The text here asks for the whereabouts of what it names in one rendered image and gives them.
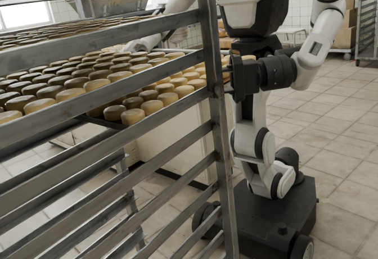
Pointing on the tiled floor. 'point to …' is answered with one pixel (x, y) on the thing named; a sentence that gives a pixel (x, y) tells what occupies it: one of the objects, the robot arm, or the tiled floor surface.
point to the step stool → (294, 36)
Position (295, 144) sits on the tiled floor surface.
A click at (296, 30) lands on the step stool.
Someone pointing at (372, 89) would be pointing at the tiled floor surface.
